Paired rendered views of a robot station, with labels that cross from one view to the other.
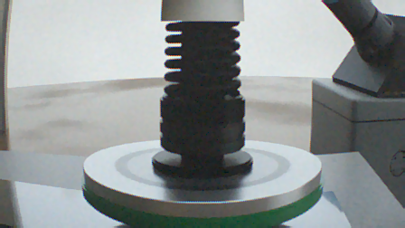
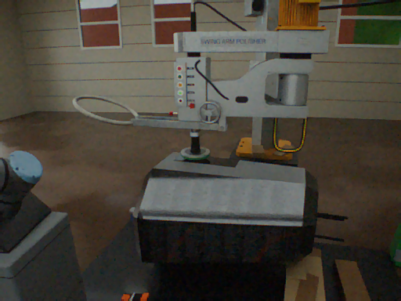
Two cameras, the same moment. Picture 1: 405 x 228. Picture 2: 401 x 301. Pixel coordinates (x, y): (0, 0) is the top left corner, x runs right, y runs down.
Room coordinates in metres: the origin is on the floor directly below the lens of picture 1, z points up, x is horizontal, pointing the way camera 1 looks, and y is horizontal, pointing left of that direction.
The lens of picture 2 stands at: (2.33, 0.63, 1.58)
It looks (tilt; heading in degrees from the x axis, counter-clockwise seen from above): 19 degrees down; 197
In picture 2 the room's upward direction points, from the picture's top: straight up
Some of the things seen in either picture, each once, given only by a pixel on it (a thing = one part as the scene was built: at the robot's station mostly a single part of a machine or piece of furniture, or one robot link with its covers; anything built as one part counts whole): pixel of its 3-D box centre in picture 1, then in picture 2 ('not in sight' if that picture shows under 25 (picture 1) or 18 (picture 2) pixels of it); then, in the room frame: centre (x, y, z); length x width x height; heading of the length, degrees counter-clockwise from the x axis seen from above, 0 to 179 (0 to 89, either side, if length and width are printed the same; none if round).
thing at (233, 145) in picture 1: (202, 139); not in sight; (0.52, 0.00, 0.95); 0.07 x 0.07 x 0.01
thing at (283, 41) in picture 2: not in sight; (247, 45); (0.46, 0.35, 1.66); 0.96 x 0.25 x 0.17; 100
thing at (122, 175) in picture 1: (202, 172); (195, 152); (0.52, 0.00, 0.92); 0.21 x 0.21 x 0.01
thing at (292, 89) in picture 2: not in sight; (292, 88); (0.41, 0.65, 1.39); 0.19 x 0.19 x 0.20
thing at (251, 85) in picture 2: not in sight; (251, 94); (0.46, 0.39, 1.35); 0.74 x 0.23 x 0.49; 100
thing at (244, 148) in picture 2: not in sight; (264, 147); (-0.21, 0.44, 0.76); 0.49 x 0.49 x 0.05; 3
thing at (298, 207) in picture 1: (202, 176); (195, 152); (0.52, 0.00, 0.91); 0.22 x 0.22 x 0.04
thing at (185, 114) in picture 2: not in sight; (205, 90); (0.50, 0.08, 1.36); 0.36 x 0.22 x 0.45; 100
